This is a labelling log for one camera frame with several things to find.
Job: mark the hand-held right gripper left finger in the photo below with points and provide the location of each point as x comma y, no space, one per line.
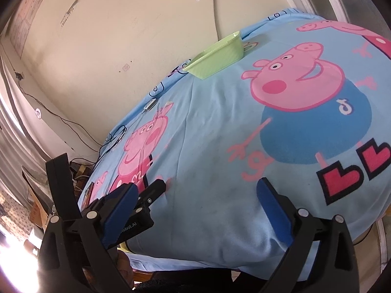
119,216

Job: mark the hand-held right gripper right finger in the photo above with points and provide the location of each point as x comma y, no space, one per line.
275,210

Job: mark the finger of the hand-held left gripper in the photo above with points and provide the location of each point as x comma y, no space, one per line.
154,190

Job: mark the green plastic basket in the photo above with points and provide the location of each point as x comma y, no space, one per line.
218,58

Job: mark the person's left hand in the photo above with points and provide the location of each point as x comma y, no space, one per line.
124,265

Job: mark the cardboard box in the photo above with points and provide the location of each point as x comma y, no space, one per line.
38,215

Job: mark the blue cartoon pig printed blanket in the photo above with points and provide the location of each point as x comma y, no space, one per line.
229,158

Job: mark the white charger box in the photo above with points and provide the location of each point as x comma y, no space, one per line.
149,105

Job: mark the dark cloth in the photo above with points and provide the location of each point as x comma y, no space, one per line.
189,280

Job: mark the wall poster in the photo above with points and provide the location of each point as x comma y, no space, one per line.
27,18

